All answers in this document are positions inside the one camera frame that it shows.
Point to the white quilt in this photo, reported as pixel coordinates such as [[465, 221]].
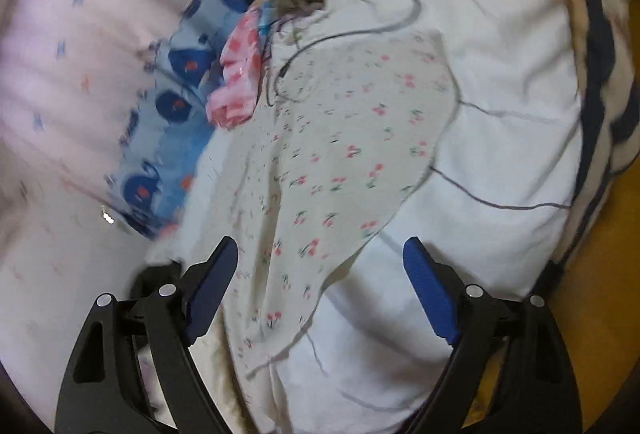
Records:
[[500, 64]]

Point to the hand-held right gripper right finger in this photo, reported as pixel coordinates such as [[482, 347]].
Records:
[[430, 289]]

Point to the cherry print bedsheet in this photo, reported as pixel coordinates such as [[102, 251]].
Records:
[[340, 154]]

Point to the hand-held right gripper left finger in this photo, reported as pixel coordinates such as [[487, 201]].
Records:
[[210, 286]]

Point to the cream navy striped blanket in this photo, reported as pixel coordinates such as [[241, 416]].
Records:
[[600, 64]]

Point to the pink checked plastic bag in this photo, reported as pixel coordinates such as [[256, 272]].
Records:
[[237, 79]]

